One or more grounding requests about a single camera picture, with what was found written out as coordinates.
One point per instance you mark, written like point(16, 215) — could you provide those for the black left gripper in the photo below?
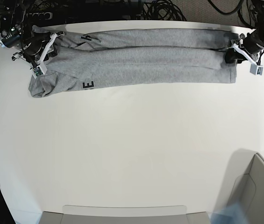
point(245, 47)

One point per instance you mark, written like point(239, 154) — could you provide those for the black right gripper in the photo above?
point(36, 47)

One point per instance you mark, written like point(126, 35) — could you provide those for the grey T-shirt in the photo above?
point(135, 56)

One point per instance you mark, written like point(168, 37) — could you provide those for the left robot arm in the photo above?
point(257, 12)

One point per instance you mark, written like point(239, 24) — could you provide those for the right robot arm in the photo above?
point(16, 26)

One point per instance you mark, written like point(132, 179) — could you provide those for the grey side bin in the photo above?
point(245, 204)

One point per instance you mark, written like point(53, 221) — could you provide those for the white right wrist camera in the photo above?
point(39, 71)

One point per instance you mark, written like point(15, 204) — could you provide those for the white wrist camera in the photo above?
point(39, 71)
point(256, 69)

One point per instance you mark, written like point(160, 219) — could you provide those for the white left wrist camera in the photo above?
point(256, 69)

